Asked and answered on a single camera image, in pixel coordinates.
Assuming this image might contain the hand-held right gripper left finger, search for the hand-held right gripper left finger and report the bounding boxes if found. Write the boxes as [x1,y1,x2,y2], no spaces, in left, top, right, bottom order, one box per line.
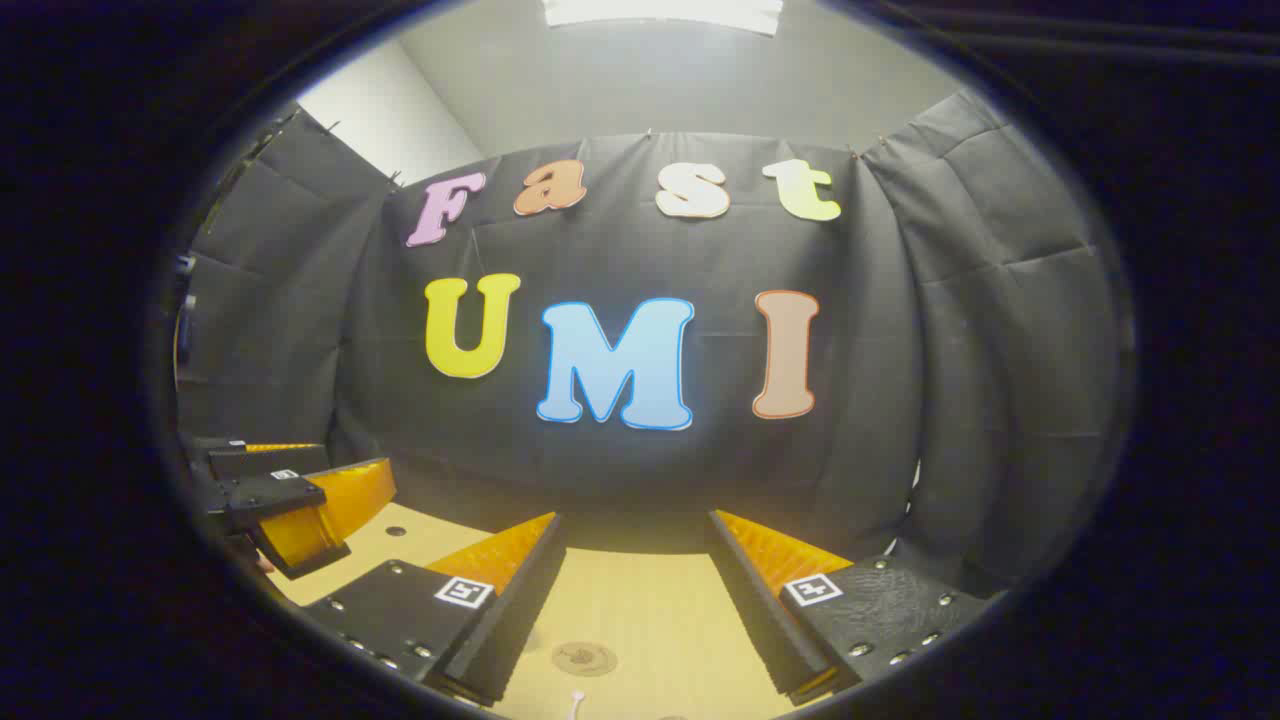
[300,512,569,708]

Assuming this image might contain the ceiling light panel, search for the ceiling light panel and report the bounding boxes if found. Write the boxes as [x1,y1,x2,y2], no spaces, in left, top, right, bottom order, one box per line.
[545,0,783,36]

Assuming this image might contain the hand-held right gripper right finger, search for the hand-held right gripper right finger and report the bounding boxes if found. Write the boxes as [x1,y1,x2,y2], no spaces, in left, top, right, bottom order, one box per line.
[706,509,993,707]

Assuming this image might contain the black backdrop cloth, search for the black backdrop cloth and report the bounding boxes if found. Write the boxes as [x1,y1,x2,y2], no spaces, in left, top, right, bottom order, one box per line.
[175,92,1126,601]

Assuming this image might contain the wooden desktop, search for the wooden desktop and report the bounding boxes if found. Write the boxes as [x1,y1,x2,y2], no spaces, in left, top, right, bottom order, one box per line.
[265,500,831,720]

